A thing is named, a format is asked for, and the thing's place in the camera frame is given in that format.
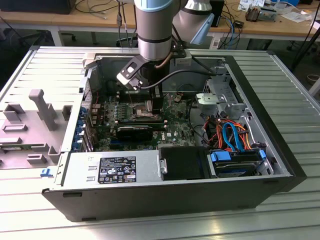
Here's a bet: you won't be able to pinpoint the grey device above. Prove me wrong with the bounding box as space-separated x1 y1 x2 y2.
259 6 278 22

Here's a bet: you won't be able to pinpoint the blue flat wire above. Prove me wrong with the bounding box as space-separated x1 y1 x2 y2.
221 121 248 154

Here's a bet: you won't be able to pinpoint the power supply label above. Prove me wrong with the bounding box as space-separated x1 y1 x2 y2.
99 156 137 185

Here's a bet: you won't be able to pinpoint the black graphics card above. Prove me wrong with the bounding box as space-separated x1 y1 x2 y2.
115 124 154 141

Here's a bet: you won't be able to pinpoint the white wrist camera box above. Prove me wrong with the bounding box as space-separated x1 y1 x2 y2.
116 56 145 91

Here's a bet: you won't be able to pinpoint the black PC case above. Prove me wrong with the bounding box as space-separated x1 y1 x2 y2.
41 46 308 223

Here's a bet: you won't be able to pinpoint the brown gripper cable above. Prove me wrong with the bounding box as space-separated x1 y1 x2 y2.
155 51 175 69

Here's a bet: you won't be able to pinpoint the hard disk in blue carrier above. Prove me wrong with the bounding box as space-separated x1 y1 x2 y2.
206 148 266 179

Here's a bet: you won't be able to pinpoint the grey parts rack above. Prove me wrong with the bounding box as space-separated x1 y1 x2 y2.
0 88 74 171

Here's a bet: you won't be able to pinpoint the thin black fan wire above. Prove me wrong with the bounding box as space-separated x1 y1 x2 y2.
177 83 201 91

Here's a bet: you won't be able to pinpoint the orange red wire bundle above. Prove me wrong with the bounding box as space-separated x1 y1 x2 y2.
203 116 252 152

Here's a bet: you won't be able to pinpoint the black tripod leg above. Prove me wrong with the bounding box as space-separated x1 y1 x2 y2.
291 14 320 73

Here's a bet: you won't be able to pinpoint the silver perforated drive cage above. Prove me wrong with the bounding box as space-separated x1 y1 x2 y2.
202 65 248 122

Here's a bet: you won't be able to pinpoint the CPU socket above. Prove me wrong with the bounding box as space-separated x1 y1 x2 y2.
133 101 161 119

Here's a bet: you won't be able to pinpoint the black camera cable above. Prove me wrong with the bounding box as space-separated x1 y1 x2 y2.
136 55 218 90

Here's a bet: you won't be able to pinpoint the copper coil transformer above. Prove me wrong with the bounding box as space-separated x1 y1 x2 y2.
244 6 262 23

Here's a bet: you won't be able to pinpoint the wooden desk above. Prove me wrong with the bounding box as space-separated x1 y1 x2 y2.
0 0 320 42

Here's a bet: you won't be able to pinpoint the black monitor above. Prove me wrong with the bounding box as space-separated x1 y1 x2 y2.
0 0 76 15

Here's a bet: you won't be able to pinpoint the silver power supply unit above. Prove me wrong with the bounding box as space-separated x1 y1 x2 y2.
59 149 161 188

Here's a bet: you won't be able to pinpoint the grey metal corner bracket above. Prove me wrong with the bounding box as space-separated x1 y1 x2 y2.
81 52 98 70

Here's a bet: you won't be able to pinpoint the black box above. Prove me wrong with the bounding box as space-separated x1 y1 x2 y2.
212 0 226 28

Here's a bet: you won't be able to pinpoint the green motherboard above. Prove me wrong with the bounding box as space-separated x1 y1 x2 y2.
91 96 201 152

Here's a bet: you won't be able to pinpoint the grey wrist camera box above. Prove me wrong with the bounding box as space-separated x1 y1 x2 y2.
174 49 194 67

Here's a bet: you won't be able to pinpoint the blue cable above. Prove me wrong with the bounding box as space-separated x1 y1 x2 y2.
228 13 242 42

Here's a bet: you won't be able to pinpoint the white printed boxes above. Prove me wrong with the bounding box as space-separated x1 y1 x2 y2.
238 0 266 11

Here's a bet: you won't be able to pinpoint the white papers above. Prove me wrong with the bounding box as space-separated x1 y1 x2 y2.
281 7 314 24

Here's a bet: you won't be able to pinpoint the silver drive bracket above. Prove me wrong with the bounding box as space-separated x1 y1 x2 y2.
194 92 226 115

